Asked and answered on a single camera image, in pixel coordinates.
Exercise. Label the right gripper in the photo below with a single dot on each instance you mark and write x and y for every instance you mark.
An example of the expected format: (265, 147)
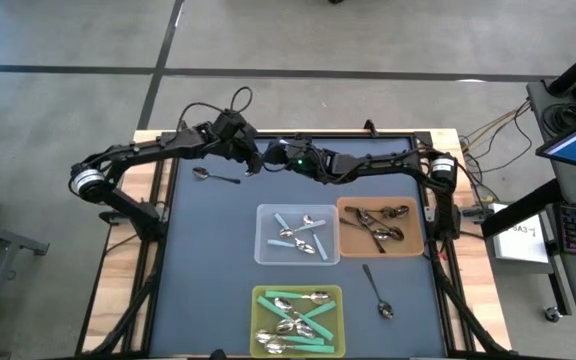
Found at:
(318, 165)

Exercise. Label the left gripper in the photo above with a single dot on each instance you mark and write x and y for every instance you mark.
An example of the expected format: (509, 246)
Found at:
(238, 147)

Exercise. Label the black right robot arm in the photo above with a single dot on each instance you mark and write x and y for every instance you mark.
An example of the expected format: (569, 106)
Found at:
(388, 162)

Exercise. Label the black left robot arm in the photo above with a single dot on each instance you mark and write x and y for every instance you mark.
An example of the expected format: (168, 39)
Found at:
(133, 150)

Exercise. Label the clear plastic bin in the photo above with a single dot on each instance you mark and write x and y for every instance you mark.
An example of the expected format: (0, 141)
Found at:
(268, 257)

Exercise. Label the black table clamp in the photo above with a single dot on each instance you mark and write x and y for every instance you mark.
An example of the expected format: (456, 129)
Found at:
(371, 129)

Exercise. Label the wooden table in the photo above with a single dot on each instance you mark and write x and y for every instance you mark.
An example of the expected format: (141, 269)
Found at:
(140, 172)

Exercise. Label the blue-grey table mat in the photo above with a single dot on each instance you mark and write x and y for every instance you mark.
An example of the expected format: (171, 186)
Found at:
(208, 280)

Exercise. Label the yellow-green plastic bin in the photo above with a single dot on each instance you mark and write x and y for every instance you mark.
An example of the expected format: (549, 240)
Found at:
(262, 320)

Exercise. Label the brown wooden tray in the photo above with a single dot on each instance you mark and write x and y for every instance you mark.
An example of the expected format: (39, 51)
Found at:
(413, 247)

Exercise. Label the black diagonal stand bar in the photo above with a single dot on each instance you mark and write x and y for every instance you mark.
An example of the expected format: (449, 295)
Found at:
(518, 210)

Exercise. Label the white paper sheet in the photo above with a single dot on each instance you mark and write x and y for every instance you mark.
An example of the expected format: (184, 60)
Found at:
(518, 245)

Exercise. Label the cart caster wheel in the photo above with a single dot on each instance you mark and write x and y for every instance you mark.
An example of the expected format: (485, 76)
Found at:
(552, 314)

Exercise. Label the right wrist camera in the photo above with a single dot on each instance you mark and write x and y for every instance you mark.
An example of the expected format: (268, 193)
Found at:
(295, 149)

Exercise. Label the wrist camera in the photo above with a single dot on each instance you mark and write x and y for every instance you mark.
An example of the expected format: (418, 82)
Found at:
(295, 149)
(229, 125)

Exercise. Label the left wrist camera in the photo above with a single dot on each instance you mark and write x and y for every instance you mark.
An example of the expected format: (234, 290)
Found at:
(229, 125)

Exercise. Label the black aluminium table frame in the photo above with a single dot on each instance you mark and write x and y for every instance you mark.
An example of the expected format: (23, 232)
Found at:
(393, 134)

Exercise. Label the table-level camera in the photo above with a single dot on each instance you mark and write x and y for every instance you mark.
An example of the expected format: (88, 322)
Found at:
(218, 355)

